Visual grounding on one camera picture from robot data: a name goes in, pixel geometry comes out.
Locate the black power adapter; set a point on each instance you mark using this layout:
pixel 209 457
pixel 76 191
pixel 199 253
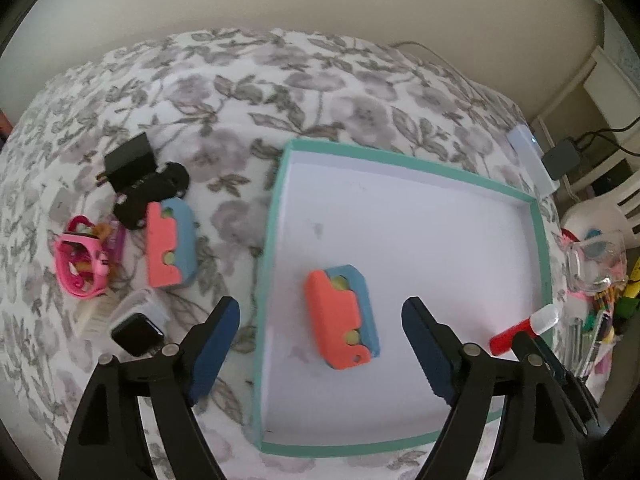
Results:
pixel 131 160

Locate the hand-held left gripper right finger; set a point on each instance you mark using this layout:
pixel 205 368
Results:
pixel 427 355

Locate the black smartwatch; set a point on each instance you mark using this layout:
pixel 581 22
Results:
pixel 135 335

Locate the pink toy watch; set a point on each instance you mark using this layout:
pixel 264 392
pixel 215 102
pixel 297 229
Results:
pixel 80 291

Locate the black toy car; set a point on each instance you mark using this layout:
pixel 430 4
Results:
pixel 145 195

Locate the grey power adapter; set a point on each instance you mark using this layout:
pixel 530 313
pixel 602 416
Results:
pixel 562 160

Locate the clear plastic container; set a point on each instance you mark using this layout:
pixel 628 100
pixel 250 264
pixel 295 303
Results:
pixel 597 265

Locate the coral and blue plastic toy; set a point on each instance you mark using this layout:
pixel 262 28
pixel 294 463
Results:
pixel 160 245
pixel 335 315

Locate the white rectangular device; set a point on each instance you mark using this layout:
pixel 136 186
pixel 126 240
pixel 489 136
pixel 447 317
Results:
pixel 530 157

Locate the white plastic chair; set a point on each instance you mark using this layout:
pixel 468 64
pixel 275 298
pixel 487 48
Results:
pixel 600 210

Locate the floral blanket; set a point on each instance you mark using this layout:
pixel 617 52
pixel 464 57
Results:
pixel 240 110

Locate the teal cardboard box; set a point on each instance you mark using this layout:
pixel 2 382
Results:
pixel 400 220

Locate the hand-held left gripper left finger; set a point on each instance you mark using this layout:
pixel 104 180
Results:
pixel 215 355

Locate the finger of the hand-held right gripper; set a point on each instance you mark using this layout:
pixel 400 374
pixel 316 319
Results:
pixel 547 357

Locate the red tube with white cap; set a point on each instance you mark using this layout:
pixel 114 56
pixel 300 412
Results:
pixel 507 340

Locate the purple lighter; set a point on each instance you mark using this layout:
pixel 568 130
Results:
pixel 120 240

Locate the pink pup figure toy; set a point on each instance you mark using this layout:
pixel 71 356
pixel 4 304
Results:
pixel 103 230

